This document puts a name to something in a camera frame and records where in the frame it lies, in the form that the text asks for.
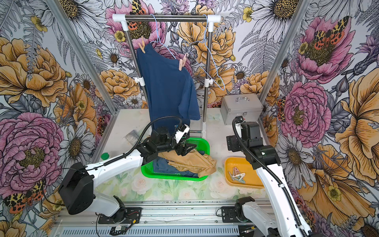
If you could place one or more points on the silver metal case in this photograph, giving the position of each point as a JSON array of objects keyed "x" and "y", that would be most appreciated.
[{"x": 246, "y": 105}]

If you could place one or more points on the green capped bottle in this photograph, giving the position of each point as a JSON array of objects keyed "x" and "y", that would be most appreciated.
[{"x": 104, "y": 157}]

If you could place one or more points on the clear plastic bag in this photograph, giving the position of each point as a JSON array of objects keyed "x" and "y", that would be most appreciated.
[{"x": 132, "y": 137}]

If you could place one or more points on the green perforated plastic basket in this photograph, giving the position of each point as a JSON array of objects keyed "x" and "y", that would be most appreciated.
[{"x": 148, "y": 169}]

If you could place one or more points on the metal clothes rack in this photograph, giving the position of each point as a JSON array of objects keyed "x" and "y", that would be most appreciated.
[{"x": 210, "y": 20}]

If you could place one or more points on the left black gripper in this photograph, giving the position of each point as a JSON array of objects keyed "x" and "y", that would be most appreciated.
[{"x": 184, "y": 151}]

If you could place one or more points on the tan t-shirt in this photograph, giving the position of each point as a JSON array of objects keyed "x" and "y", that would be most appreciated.
[{"x": 196, "y": 162}]

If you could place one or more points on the yellow plastic tray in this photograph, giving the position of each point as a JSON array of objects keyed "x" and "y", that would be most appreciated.
[{"x": 248, "y": 177}]

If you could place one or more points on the teal clothespin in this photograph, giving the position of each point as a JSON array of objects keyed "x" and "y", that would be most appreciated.
[{"x": 241, "y": 177}]

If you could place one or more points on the dark navy t-shirt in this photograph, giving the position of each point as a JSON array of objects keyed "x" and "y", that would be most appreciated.
[{"x": 171, "y": 92}]

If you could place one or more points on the slate blue t-shirt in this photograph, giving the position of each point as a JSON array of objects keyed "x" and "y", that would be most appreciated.
[{"x": 160, "y": 165}]

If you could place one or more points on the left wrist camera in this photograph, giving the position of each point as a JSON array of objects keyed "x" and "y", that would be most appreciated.
[{"x": 181, "y": 131}]

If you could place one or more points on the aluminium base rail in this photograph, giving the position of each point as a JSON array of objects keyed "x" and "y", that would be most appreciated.
[{"x": 191, "y": 218}]

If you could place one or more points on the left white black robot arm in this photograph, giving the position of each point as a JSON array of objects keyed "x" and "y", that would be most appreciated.
[{"x": 77, "y": 189}]

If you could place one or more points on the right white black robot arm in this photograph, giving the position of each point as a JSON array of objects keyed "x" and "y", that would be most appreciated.
[{"x": 266, "y": 177}]

